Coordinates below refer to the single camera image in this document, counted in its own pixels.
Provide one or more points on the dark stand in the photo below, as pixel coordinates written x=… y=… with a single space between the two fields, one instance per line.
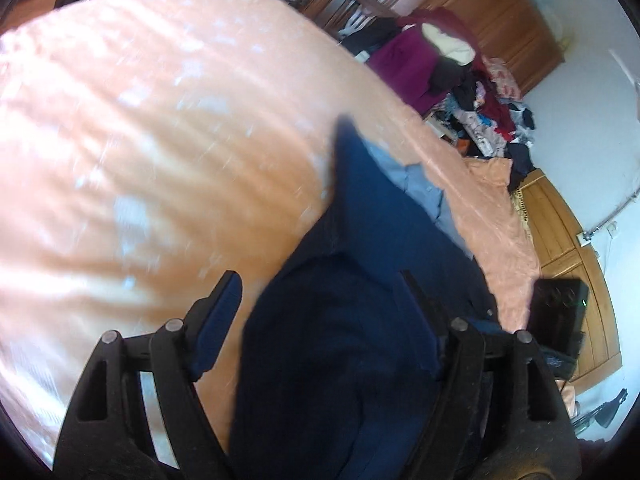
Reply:
x=607 y=407

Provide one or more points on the white wall conduit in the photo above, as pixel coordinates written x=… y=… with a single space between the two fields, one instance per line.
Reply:
x=607 y=220

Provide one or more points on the purple garment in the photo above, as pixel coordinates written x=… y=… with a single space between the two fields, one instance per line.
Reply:
x=400 y=60

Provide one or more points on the navy and light blue garment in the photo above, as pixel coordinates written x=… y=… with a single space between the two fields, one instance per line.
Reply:
x=350 y=335

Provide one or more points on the pile of mixed clothes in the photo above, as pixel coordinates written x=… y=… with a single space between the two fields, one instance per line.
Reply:
x=492 y=115

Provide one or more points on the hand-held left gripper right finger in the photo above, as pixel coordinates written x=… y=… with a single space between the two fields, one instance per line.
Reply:
x=417 y=310

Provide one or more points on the cream garment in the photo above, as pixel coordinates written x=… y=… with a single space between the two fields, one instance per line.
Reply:
x=450 y=42

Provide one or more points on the wooden headboard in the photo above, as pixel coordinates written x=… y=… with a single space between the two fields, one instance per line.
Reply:
x=565 y=260

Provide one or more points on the orange printed blanket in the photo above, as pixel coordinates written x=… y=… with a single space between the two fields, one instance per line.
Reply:
x=150 y=160

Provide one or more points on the wooden wardrobe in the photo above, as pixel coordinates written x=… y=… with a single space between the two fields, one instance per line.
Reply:
x=475 y=5

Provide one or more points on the orange pillow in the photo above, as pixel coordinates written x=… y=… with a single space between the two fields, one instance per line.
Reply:
x=495 y=210

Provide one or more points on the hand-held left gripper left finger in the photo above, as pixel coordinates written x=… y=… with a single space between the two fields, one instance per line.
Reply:
x=220 y=310

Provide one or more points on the dark wooden chair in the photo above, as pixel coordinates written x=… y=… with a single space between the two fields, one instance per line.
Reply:
x=357 y=10

